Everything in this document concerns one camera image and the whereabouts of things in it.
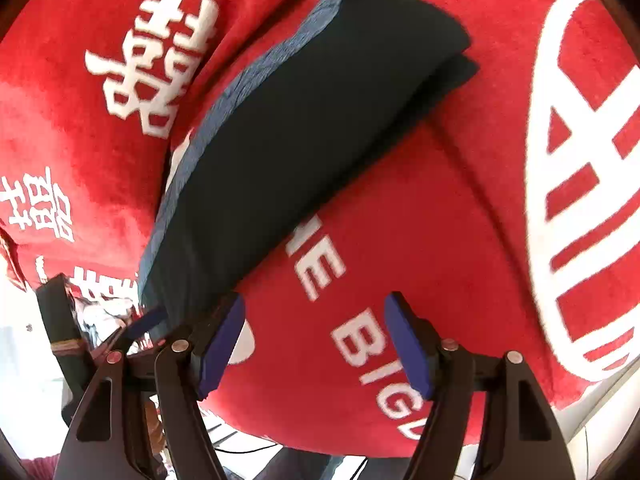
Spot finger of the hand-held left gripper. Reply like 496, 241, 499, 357
90, 306, 170, 358

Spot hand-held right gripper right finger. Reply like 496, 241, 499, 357
384, 291, 576, 480

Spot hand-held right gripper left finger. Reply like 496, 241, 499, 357
52, 290, 246, 480

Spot black pants with blue trim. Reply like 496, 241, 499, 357
137, 0, 481, 342

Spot floral cloth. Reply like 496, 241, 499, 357
72, 292, 142, 352

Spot red printed blanket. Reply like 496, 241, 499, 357
0, 0, 640, 461

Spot person's left leg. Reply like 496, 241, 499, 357
252, 447, 321, 480

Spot person's leg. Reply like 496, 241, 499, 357
252, 447, 321, 480
320, 455, 352, 480

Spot person's right leg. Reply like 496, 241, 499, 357
320, 455, 352, 480

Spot black cable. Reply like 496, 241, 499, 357
207, 422, 281, 457

